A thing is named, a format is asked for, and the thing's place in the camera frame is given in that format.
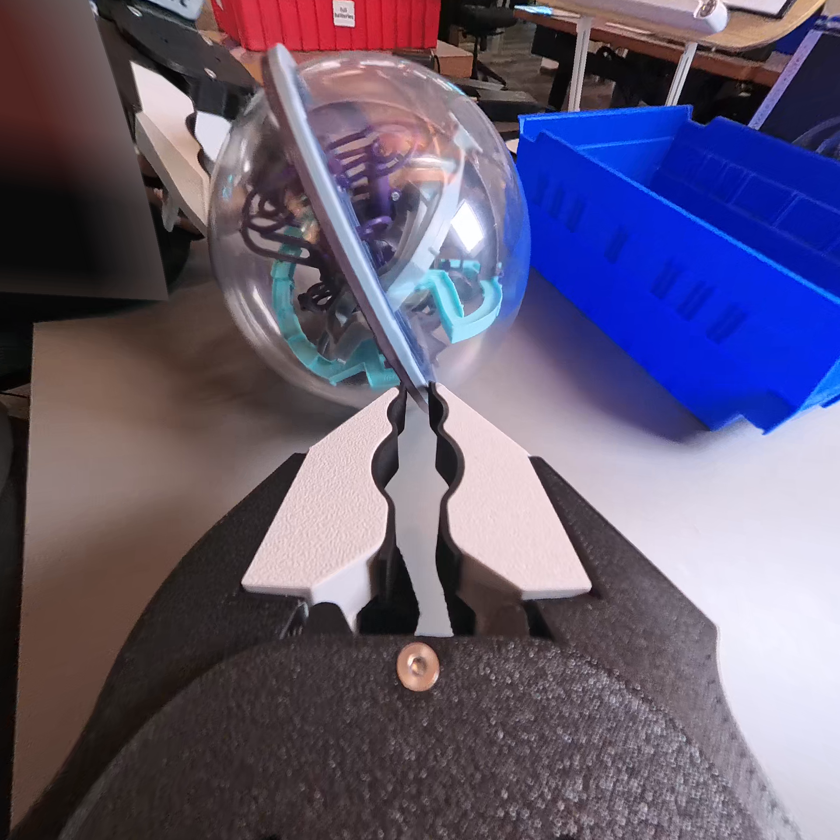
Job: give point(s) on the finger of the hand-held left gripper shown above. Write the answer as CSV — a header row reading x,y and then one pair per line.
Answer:
x,y
170,144

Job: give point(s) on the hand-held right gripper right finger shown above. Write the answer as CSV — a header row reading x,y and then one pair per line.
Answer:
x,y
518,525

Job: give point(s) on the brown cardboard box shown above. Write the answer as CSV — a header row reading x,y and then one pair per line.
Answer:
x,y
453,60

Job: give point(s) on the red ribbed plastic bin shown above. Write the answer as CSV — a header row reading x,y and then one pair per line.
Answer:
x,y
275,26

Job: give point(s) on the blue plastic bin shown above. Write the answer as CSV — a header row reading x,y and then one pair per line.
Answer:
x,y
656,262

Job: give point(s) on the black office chair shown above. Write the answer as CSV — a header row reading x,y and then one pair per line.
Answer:
x,y
482,39

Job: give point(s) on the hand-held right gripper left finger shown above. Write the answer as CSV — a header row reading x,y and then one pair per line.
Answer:
x,y
315,525

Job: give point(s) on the clear plastic maze ball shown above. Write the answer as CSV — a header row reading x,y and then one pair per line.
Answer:
x,y
367,197

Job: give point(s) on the wooden top office desk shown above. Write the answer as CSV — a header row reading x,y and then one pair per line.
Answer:
x,y
656,56

